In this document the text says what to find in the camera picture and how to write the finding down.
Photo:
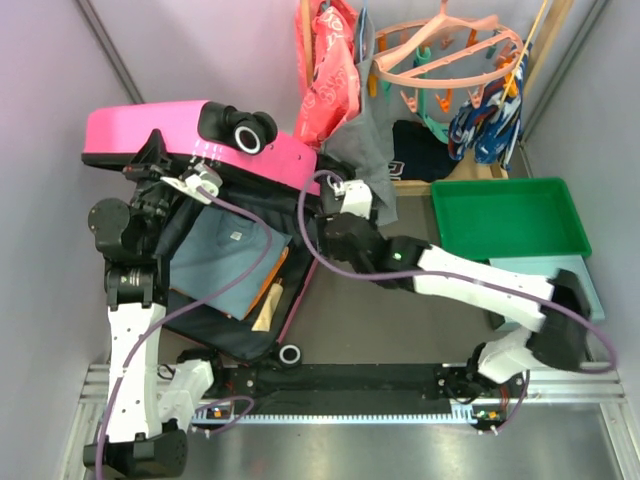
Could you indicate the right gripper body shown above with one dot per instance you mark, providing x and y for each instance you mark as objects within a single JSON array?
[{"x": 325, "y": 244}]

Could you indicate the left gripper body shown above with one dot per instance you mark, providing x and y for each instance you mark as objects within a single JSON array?
[{"x": 150, "y": 198}]

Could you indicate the blue-grey t-shirt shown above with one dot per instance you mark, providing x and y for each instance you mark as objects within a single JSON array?
[{"x": 220, "y": 247}]

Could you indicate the pink hard-shell suitcase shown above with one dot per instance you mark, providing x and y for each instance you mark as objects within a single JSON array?
[{"x": 263, "y": 171}]

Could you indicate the green plastic tray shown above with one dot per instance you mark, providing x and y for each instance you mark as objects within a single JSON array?
[{"x": 486, "y": 219}]

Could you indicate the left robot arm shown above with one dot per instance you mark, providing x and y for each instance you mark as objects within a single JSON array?
[{"x": 135, "y": 360}]

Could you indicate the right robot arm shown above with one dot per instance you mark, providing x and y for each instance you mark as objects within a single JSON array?
[{"x": 543, "y": 307}]

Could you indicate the orange flat item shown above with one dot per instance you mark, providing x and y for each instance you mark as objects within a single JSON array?
[{"x": 251, "y": 290}]

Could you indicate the grey hanging garment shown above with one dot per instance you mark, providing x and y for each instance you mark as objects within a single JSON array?
[{"x": 365, "y": 143}]

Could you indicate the dark navy folded garment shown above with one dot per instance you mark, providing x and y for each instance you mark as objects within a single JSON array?
[{"x": 418, "y": 154}]

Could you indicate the coral patterned jacket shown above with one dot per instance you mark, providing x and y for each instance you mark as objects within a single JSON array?
[{"x": 328, "y": 78}]

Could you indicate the wooden clothes rack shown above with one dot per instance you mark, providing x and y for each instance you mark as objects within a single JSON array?
[{"x": 545, "y": 37}]

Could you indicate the blue white patterned garment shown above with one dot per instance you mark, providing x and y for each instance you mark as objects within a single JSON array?
[{"x": 493, "y": 128}]

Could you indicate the teal round clothes hanger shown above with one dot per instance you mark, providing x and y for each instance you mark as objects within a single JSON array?
[{"x": 425, "y": 95}]

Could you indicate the pink round clothes hanger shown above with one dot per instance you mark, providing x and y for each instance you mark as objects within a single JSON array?
[{"x": 457, "y": 39}]

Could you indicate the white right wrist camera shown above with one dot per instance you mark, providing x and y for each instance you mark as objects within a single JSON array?
[{"x": 349, "y": 196}]

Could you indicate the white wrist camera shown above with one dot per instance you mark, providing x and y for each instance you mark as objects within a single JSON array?
[
  {"x": 349, "y": 196},
  {"x": 199, "y": 182}
]

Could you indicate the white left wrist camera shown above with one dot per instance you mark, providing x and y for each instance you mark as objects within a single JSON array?
[{"x": 199, "y": 182}]

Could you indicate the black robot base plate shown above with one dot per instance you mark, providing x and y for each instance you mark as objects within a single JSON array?
[{"x": 359, "y": 389}]

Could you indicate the aluminium rail frame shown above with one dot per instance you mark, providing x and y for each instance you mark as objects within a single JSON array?
[{"x": 596, "y": 385}]

